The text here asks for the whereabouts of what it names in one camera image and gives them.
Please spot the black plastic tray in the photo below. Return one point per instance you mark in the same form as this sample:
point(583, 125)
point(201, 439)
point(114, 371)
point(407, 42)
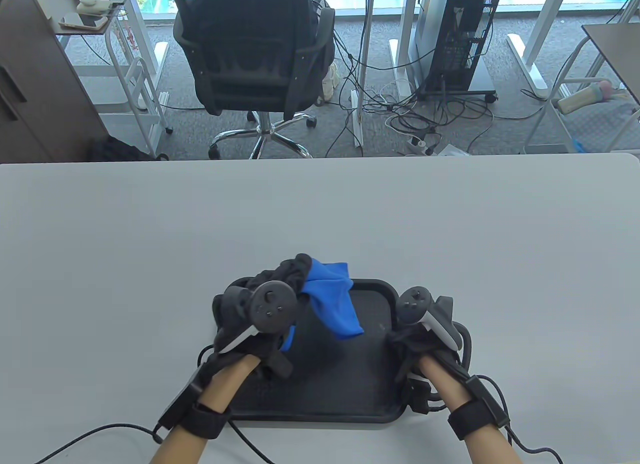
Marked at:
point(340, 379)

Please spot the cream rounded gadget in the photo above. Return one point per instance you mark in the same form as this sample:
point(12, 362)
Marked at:
point(92, 4)

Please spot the person's left forearm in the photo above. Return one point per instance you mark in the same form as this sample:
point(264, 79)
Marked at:
point(227, 384)

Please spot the black bag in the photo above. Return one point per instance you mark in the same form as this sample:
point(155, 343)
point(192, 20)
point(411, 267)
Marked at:
point(117, 151)

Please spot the blue rectangular towel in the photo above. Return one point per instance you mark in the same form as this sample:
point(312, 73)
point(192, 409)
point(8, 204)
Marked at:
point(332, 304)

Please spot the black office chair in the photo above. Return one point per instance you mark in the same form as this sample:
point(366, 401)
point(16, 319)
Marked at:
point(250, 49)

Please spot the pale blue cloth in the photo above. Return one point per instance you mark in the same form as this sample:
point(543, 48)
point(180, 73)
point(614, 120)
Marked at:
point(605, 129)

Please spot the person's left hand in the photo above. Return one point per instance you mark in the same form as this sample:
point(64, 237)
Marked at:
point(290, 271)

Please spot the white desk leg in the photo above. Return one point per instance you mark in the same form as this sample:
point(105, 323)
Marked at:
point(400, 69)
point(527, 64)
point(367, 34)

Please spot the pastel plush toy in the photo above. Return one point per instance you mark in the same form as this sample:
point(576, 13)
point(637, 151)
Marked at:
point(580, 100)

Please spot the person's right hand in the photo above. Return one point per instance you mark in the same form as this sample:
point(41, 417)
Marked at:
point(410, 346)

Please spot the white metal rack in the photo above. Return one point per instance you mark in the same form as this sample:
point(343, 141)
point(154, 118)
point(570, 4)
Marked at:
point(547, 148)

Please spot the brown cabinet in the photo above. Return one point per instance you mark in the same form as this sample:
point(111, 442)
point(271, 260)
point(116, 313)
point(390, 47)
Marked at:
point(35, 84)

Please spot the dark brown table top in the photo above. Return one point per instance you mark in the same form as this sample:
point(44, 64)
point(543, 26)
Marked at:
point(617, 49)

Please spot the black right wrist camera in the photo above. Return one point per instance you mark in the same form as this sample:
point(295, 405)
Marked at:
point(419, 394)

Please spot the grey wheeled computer stand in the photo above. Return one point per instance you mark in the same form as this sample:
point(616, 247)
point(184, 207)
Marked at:
point(482, 79)

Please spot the black computer tower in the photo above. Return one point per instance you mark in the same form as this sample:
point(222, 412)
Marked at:
point(460, 34)

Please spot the white shoe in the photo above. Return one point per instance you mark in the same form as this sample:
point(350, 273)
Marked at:
point(330, 81)

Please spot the white power strip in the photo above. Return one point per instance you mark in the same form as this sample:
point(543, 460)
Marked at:
point(415, 145)

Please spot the smartphone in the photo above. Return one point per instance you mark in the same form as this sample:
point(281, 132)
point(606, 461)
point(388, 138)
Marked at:
point(82, 21)

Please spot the person's right forearm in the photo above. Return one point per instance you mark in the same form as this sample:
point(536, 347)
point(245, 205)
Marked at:
point(440, 379)

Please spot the black right hand controller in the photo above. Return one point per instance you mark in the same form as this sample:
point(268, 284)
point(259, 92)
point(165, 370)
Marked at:
point(414, 304)

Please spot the white metal side table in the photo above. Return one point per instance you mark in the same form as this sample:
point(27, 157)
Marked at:
point(150, 129)

